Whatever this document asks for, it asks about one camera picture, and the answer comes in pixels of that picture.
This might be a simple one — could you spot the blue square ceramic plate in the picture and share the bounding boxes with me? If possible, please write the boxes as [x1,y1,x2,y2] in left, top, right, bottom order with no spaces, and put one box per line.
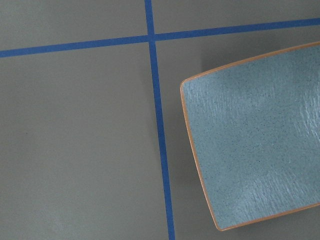
[180,42,320,231]

